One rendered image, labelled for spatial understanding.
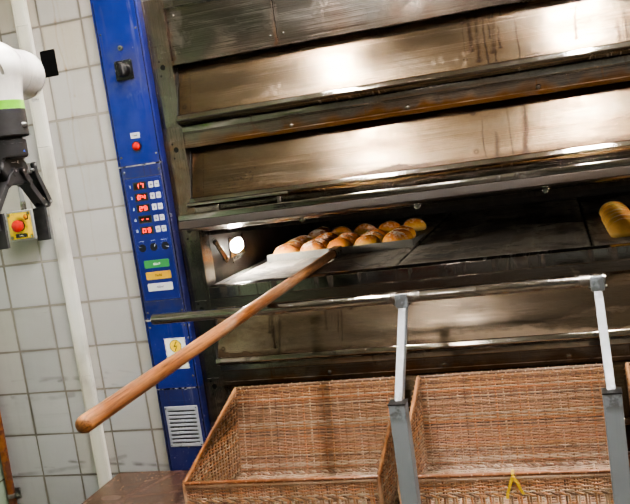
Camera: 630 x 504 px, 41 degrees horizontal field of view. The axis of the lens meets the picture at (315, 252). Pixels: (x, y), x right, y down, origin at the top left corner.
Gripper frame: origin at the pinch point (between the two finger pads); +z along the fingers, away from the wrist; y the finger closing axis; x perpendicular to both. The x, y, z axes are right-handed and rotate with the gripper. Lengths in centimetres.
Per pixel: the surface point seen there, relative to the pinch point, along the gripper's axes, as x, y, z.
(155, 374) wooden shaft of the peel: 30.7, 9.3, 27.5
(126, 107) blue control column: -26, -95, -32
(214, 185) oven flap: -1, -98, -4
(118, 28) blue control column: -24, -94, -57
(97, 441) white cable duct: -58, -96, 78
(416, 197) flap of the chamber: 65, -86, 6
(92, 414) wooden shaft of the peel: 32, 32, 28
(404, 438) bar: 64, -41, 60
